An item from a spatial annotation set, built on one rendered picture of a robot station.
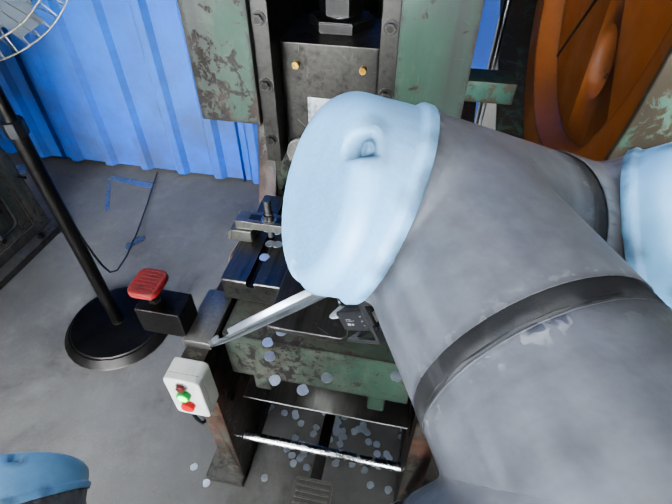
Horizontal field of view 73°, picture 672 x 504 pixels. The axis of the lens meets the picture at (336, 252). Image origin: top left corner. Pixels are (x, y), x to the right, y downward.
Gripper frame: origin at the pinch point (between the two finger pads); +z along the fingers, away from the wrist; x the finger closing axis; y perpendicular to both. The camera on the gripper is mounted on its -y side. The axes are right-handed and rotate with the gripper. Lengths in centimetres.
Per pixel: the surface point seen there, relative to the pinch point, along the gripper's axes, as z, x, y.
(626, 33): -15.4, -9.9, -39.8
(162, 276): 50, -10, 10
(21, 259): 189, -47, 38
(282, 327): 29.8, 6.9, -0.1
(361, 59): 8.0, -24.2, -22.0
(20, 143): 92, -58, 19
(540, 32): 8, -19, -63
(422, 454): 40, 49, -18
